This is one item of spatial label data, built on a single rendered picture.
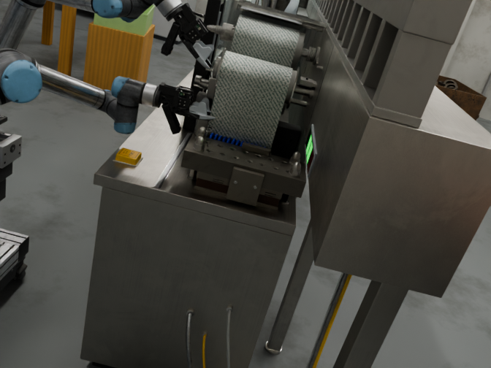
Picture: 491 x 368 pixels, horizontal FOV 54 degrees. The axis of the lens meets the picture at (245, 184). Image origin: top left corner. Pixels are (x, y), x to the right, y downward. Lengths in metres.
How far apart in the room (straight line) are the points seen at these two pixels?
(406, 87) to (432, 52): 0.06
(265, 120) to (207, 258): 0.51
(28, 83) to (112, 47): 3.32
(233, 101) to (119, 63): 3.24
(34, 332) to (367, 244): 1.70
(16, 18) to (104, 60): 2.91
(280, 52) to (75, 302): 1.47
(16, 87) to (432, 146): 1.13
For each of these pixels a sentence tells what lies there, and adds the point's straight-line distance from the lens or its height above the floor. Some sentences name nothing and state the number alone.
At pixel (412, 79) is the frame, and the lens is 0.83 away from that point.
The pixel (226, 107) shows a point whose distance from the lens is 1.68.
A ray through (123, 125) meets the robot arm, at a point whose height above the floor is 0.99.
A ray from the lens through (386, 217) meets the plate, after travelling 0.89.
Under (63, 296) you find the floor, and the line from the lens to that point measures 2.49.
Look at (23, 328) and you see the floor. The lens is 2.34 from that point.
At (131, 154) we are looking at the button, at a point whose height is 0.92.
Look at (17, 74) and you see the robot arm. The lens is 1.52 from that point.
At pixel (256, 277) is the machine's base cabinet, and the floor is 0.67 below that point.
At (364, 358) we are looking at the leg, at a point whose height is 0.89.
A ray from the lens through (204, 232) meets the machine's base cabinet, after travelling 1.59.
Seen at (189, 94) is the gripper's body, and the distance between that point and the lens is 1.66.
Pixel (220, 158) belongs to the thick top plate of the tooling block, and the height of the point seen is 1.03.
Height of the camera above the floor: 1.63
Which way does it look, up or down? 25 degrees down
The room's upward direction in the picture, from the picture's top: 15 degrees clockwise
